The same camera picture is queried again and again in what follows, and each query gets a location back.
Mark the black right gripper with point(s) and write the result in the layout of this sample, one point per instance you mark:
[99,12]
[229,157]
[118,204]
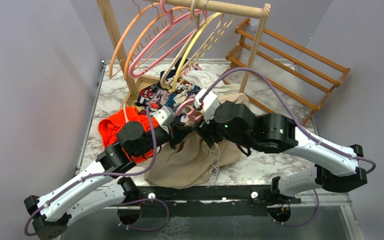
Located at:
[204,129]

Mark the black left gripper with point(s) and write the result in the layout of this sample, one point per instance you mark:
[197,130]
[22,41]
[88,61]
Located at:
[177,133]

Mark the beige shorts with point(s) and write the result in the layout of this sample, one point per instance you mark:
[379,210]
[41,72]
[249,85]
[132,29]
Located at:
[192,163]

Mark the orange mesh shorts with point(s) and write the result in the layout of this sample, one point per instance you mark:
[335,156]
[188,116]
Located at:
[110,126]

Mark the pink hanger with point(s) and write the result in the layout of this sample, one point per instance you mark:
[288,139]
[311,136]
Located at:
[176,16]
[188,108]

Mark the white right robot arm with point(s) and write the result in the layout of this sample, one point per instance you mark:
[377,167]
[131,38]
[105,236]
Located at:
[335,168]

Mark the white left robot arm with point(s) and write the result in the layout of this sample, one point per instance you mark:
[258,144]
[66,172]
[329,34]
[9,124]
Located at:
[105,182]

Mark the comic print shorts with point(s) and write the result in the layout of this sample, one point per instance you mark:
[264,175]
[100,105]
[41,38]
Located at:
[156,94]

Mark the inner orange hanger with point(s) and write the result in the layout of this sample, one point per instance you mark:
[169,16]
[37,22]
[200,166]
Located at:
[162,46]

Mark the orange hanger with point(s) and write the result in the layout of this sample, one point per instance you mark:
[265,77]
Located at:
[162,46]
[120,60]

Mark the cream notched hanger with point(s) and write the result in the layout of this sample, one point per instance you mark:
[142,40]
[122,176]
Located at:
[218,23]

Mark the beige hanger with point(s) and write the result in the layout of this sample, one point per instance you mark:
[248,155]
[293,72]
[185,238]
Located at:
[171,83]

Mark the outer orange hanger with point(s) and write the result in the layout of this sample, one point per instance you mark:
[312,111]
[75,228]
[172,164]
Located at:
[120,60]

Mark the white garment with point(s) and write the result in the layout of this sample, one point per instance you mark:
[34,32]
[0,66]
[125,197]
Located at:
[209,73]

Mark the dark navy garment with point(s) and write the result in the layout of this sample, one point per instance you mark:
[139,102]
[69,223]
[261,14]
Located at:
[172,72]

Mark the orange wooden slatted shelf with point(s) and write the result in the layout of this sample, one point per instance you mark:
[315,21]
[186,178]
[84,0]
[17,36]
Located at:
[303,78]

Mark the wooden clothes rack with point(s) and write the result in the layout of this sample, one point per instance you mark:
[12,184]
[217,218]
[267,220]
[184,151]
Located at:
[262,14]

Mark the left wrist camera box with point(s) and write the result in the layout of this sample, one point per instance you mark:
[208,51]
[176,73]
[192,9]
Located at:
[164,117]

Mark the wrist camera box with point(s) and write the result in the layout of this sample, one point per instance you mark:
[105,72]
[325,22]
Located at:
[206,104]
[164,117]

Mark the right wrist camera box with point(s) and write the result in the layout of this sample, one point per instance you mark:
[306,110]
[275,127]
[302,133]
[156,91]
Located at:
[206,104]

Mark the black mounting rail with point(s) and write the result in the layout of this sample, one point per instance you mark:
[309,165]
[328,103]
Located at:
[204,201]

